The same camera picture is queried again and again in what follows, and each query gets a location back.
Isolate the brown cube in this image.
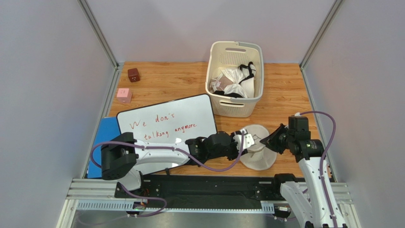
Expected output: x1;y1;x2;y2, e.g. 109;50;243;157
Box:
127;68;140;83

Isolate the aluminium rail frame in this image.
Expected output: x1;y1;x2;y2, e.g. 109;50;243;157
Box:
57;179;362;228

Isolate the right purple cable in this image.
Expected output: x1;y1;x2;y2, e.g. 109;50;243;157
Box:
299;111;339;228

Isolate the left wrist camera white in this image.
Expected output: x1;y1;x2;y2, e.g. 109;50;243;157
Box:
233;129;255;150

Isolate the pink cube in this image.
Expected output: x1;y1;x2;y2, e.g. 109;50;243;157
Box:
116;88;132;104

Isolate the white mesh laundry bag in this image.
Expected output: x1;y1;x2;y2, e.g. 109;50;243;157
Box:
240;124;277;171

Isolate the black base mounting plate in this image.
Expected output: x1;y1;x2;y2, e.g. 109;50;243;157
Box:
131;174;284;209

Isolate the blue folder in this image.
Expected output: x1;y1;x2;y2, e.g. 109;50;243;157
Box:
87;117;121;179

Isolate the cream plastic laundry basket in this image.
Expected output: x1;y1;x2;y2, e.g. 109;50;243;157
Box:
205;41;264;118

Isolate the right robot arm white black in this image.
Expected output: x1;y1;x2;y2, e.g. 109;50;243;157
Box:
260;113;348;228

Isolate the black and white bra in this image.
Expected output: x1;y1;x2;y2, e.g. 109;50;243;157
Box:
238;62;256;98

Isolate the white garment in basket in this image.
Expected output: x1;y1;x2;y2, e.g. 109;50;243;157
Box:
208;67;247;98

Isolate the whiteboard with red writing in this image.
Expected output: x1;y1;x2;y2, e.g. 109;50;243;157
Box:
116;94;217;175

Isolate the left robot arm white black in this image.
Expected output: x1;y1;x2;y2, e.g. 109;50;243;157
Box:
94;131;254;190

